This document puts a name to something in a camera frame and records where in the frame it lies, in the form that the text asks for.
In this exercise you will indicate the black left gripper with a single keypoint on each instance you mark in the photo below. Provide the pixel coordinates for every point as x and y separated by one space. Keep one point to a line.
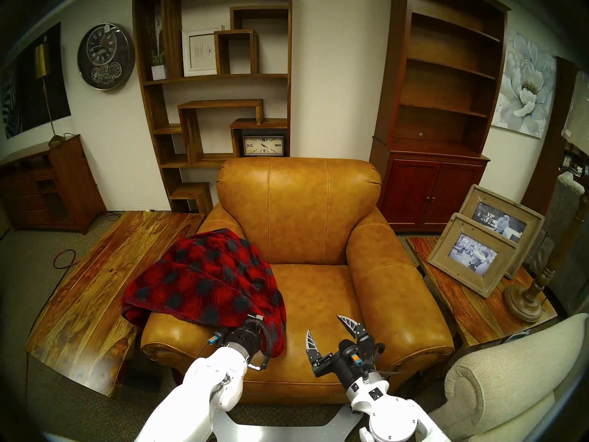
244 337

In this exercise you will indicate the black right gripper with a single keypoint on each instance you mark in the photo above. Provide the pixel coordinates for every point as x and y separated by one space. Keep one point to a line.
347 363

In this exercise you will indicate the red black plaid blanket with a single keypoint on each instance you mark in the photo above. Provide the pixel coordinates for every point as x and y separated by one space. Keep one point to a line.
207 280

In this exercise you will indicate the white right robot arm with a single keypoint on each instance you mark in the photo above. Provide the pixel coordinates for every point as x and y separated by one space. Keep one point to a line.
391 415

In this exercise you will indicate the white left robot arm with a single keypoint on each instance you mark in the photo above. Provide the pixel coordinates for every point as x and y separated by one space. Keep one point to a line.
202 386

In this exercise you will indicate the beige fabric sofa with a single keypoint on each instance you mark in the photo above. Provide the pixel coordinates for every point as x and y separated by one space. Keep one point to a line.
506 386

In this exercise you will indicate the rustic wooden side table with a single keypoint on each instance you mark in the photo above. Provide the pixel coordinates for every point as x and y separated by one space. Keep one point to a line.
464 307

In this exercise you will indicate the tan leather armchair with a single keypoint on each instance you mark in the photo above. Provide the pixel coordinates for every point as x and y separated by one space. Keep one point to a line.
299 201

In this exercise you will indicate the long wooden coffee table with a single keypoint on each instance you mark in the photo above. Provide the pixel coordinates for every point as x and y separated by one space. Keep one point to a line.
92 280

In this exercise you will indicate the cherry wood bookcase hutch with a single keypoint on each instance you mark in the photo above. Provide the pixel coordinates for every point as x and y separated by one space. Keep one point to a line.
432 188

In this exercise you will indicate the white black label card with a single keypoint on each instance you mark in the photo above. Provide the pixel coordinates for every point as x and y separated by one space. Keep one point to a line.
515 336

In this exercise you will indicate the open wooden shelf unit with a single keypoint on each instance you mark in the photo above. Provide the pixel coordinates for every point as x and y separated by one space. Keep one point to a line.
198 160

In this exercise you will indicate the rectangular mantel clock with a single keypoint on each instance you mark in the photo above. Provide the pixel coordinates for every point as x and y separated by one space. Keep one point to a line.
263 145

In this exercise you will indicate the turned wooden lamp base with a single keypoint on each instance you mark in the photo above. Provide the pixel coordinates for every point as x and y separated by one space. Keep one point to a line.
524 305

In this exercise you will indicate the dark wood media cabinet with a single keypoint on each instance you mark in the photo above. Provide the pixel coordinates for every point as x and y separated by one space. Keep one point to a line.
69 183

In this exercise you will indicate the grey upholstered chair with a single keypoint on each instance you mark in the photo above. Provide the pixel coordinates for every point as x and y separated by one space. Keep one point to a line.
563 206

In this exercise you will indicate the tall dark wood cabinet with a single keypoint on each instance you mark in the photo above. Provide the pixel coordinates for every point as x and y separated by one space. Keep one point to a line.
550 169

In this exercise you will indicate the small potted plant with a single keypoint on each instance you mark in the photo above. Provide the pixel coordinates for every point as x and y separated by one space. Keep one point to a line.
159 72

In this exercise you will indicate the white framed certificate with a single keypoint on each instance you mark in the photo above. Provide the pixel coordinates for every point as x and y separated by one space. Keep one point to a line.
201 52

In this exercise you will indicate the distant shelf with books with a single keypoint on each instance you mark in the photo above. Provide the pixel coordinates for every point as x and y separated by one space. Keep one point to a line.
575 162

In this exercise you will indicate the white flower painting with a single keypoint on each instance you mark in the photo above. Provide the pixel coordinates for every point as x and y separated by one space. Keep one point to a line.
524 91

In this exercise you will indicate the pale lampshade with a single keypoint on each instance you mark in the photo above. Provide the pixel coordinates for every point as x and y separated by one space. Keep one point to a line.
577 119

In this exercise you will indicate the gold shade table lamp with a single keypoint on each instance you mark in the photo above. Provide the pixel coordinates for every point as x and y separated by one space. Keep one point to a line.
41 61

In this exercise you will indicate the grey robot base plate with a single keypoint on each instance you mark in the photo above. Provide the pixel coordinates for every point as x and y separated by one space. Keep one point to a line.
285 432

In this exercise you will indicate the small beige picture frame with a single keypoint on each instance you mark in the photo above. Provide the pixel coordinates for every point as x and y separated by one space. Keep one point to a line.
441 254

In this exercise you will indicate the large beige picture frame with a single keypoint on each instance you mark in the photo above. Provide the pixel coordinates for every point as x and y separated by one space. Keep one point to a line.
529 218

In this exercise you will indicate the round dark wall clock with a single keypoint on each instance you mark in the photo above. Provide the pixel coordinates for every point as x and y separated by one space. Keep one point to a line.
106 56

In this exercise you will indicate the dark zebra wall art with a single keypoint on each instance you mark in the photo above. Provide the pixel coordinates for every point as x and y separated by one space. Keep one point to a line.
27 100

